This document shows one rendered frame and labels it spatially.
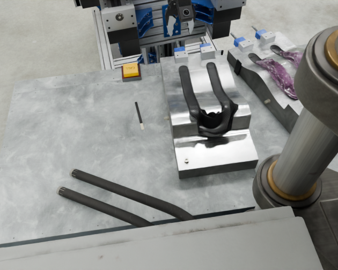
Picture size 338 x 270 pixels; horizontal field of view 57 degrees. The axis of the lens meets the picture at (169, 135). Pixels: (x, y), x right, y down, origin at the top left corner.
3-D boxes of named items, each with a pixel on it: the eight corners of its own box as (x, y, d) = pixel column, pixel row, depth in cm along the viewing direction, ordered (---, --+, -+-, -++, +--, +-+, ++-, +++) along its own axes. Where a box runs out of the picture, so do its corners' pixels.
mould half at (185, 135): (161, 74, 132) (159, 49, 121) (221, 66, 133) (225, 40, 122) (178, 179, 104) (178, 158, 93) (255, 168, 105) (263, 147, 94)
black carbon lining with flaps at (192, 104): (176, 70, 123) (176, 51, 116) (217, 65, 124) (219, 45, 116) (192, 142, 104) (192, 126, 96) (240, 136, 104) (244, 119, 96)
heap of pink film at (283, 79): (250, 63, 125) (254, 47, 119) (287, 49, 129) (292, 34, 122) (291, 108, 111) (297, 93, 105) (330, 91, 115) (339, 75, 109)
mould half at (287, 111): (226, 59, 135) (229, 38, 126) (276, 41, 141) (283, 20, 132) (300, 147, 109) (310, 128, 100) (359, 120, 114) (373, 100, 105)
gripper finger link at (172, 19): (169, 28, 118) (175, 6, 111) (171, 38, 115) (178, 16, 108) (161, 27, 117) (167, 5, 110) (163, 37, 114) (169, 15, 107)
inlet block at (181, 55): (171, 47, 132) (170, 36, 128) (183, 45, 132) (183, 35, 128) (176, 68, 125) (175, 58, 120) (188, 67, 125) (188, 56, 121)
